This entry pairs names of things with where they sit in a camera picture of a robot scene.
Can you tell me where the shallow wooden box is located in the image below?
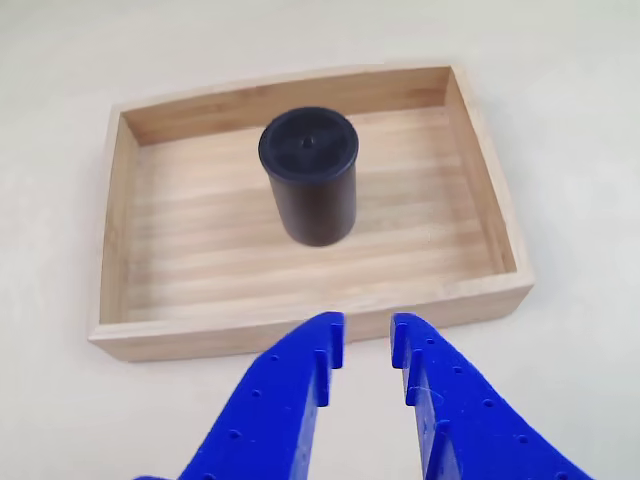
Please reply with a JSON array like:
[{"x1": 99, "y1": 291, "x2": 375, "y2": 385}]
[{"x1": 87, "y1": 63, "x2": 536, "y2": 364}]

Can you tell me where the black cylinder canister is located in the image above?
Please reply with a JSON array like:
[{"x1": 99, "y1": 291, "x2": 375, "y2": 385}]
[{"x1": 257, "y1": 106, "x2": 360, "y2": 248}]

